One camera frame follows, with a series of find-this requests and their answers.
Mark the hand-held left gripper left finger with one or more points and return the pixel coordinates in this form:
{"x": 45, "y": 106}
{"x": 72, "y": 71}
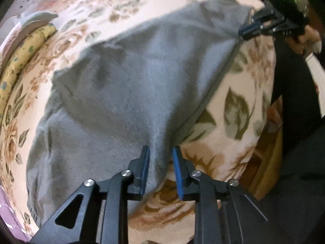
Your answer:
{"x": 144, "y": 169}

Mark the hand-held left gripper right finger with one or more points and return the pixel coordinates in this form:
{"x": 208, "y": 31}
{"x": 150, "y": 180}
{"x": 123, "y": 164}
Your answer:
{"x": 177, "y": 174}

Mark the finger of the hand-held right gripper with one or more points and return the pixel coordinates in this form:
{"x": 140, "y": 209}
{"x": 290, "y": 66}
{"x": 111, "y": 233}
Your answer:
{"x": 266, "y": 14}
{"x": 250, "y": 31}

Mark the grey pants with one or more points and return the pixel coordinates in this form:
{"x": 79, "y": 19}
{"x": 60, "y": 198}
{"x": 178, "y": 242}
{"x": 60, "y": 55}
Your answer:
{"x": 132, "y": 89}

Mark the person's right hand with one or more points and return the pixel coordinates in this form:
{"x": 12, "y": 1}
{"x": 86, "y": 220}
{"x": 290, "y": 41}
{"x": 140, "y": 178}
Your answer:
{"x": 308, "y": 38}

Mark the white panel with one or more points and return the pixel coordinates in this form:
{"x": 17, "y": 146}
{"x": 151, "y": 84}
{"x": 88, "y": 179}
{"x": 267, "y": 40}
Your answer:
{"x": 314, "y": 68}

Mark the floral blanket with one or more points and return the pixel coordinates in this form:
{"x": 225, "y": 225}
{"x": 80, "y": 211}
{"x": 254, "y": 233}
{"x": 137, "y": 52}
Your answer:
{"x": 228, "y": 111}

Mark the person's dark clothing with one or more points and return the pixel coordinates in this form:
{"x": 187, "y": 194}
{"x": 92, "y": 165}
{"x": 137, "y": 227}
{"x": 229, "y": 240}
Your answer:
{"x": 294, "y": 132}

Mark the purple cloth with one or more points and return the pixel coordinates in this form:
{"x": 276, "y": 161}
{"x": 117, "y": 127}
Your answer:
{"x": 10, "y": 216}

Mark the yellow floral pillow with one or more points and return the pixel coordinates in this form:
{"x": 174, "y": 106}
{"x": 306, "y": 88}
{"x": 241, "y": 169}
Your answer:
{"x": 22, "y": 56}

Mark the wooden bed frame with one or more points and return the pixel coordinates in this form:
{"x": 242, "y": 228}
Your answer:
{"x": 269, "y": 162}

